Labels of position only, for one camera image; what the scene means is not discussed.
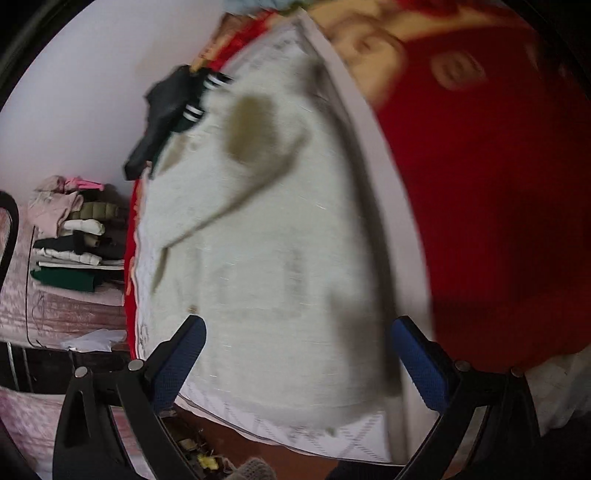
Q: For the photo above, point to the black curved tube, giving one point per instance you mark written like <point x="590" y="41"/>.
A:
<point x="9" y="205"/>

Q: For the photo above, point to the white knit cardigan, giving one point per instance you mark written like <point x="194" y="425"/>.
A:
<point x="251" y="221"/>

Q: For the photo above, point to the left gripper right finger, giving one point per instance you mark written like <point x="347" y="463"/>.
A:
<point x="509" y="431"/>

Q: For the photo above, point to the pink fleece garment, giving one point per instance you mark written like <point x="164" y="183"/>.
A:
<point x="51" y="204"/>

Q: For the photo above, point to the bright pink hanging item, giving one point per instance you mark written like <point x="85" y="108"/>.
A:
<point x="80" y="184"/>

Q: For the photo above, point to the white puffer jacket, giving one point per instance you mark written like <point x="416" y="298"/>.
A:
<point x="71" y="245"/>

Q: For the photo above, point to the white patterned mat cloth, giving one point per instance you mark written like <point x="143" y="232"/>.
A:
<point x="394" y="433"/>

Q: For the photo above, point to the black leather jacket folded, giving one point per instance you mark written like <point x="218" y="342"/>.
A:
<point x="166" y="101"/>

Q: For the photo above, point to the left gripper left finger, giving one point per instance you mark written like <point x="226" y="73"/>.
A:
<point x="88" y="444"/>

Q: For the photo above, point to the dark green striped garment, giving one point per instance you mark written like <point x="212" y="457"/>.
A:
<point x="194" y="110"/>

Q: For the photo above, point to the green hanging garment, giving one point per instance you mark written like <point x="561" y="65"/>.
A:
<point x="74" y="280"/>

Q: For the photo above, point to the olive green puffer jacket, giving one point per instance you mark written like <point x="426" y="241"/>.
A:
<point x="100" y="211"/>

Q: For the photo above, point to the red floral bed blanket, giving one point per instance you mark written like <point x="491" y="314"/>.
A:
<point x="493" y="149"/>

